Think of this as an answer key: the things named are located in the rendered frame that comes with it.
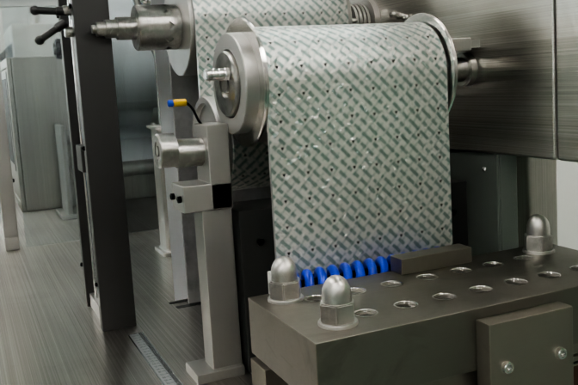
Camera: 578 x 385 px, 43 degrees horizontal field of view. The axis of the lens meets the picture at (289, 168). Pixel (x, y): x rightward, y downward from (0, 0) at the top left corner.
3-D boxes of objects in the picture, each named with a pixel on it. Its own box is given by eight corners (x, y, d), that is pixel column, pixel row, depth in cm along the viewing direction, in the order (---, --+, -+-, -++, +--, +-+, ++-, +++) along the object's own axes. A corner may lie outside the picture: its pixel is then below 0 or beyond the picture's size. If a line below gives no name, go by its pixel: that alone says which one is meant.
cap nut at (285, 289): (261, 297, 76) (259, 255, 76) (294, 291, 78) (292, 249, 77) (276, 307, 73) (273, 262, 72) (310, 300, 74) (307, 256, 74)
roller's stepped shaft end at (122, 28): (90, 41, 104) (89, 18, 103) (133, 39, 106) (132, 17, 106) (95, 39, 101) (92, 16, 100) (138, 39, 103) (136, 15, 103)
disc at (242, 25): (224, 143, 93) (215, 23, 91) (228, 143, 93) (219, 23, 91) (269, 151, 79) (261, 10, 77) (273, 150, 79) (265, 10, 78)
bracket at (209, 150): (182, 372, 92) (162, 125, 88) (231, 362, 94) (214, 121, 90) (193, 387, 87) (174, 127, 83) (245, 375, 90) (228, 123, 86)
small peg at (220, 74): (201, 73, 82) (204, 66, 81) (225, 71, 83) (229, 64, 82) (205, 83, 82) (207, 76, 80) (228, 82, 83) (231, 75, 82)
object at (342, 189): (277, 289, 83) (266, 123, 80) (451, 257, 92) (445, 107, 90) (279, 290, 82) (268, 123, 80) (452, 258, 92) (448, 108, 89)
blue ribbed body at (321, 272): (281, 300, 82) (279, 269, 82) (442, 269, 91) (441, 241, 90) (294, 308, 79) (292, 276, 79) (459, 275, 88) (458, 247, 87)
